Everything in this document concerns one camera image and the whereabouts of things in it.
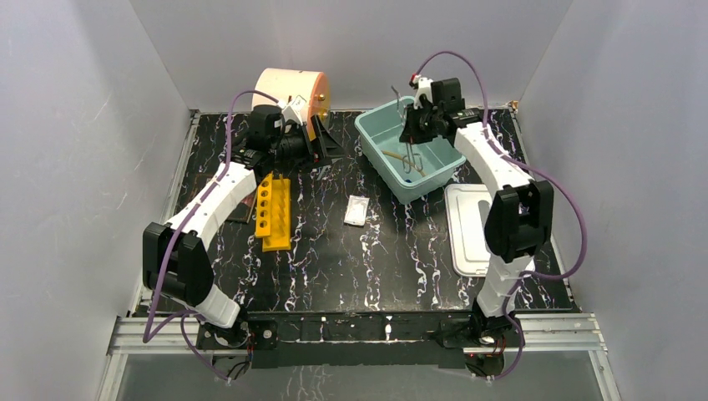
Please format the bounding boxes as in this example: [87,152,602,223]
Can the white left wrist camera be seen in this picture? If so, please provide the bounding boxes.
[277,95,308,126]

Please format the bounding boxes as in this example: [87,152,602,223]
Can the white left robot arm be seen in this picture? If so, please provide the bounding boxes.
[143,103,343,348]

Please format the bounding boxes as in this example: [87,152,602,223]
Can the small white plastic packet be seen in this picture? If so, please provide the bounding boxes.
[343,195,369,226]

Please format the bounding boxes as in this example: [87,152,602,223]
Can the aluminium frame rail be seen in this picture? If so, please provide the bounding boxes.
[108,313,608,355]

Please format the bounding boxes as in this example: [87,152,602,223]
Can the teal plastic bin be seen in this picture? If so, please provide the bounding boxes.
[355,96,466,205]

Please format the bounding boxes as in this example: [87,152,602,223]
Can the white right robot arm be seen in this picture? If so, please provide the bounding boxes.
[399,73,554,346]

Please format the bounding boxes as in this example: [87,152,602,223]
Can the white bin lid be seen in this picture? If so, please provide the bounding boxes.
[444,184,493,278]

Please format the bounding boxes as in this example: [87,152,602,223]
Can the yellow test tube rack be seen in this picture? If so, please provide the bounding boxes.
[255,173,291,252]

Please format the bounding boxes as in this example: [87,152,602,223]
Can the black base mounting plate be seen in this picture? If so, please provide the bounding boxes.
[248,311,483,368]

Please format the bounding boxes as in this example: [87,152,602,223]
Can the white cylindrical drum device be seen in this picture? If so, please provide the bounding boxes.
[255,68,331,140]

